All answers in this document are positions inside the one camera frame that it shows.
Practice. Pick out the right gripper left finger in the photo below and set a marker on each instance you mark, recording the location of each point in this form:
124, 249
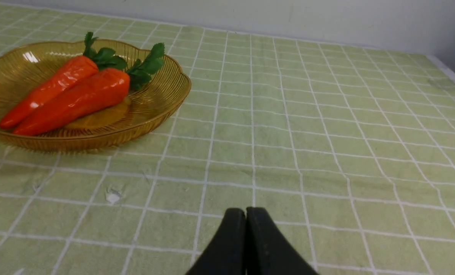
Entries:
224, 255

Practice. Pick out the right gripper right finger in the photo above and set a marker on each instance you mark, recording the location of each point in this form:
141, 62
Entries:
267, 251

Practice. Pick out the orange toy carrot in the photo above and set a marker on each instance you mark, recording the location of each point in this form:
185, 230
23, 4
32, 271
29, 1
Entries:
67, 76
104, 89

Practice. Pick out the green checked tablecloth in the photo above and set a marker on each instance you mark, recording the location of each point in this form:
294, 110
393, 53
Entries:
351, 150

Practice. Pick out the amber plastic plate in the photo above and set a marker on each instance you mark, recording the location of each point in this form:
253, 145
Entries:
24, 68

